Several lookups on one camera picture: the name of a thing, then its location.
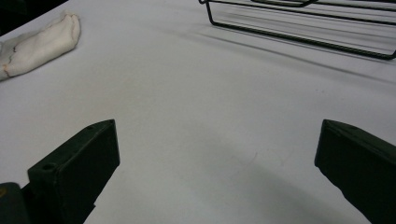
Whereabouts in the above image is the black wire rack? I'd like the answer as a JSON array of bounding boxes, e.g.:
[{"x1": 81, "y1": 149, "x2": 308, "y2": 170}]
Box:
[{"x1": 198, "y1": 0, "x2": 396, "y2": 62}]

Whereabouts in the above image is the white towel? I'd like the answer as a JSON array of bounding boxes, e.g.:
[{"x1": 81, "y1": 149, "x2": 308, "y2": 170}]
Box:
[{"x1": 0, "y1": 10, "x2": 81, "y2": 82}]

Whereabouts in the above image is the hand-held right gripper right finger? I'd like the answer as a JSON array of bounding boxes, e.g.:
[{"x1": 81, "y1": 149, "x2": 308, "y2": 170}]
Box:
[{"x1": 314, "y1": 119, "x2": 396, "y2": 224}]

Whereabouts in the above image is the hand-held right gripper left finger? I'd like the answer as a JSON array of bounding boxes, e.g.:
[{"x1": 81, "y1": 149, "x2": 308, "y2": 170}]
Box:
[{"x1": 21, "y1": 119, "x2": 121, "y2": 224}]

